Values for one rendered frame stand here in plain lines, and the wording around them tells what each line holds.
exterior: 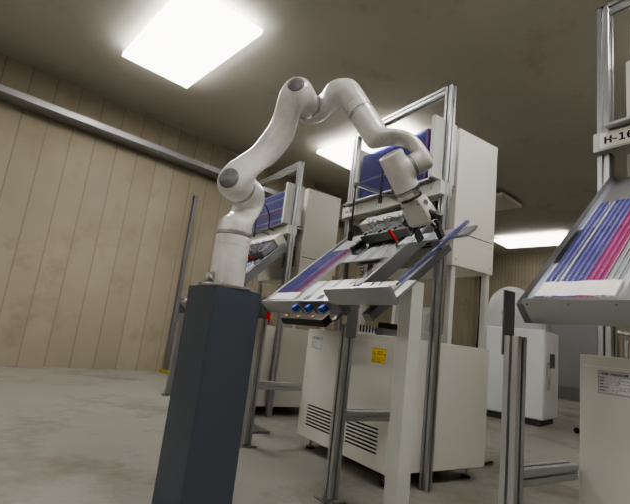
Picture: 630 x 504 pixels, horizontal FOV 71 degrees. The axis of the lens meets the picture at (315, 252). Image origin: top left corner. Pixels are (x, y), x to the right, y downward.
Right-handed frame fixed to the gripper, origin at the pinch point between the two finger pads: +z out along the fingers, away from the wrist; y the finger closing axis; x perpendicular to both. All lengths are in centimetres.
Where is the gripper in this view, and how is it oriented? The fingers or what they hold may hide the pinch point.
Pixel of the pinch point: (430, 237)
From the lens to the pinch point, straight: 154.9
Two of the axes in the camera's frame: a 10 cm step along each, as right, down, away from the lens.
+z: 4.7, 8.5, 2.2
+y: -5.5, 0.9, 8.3
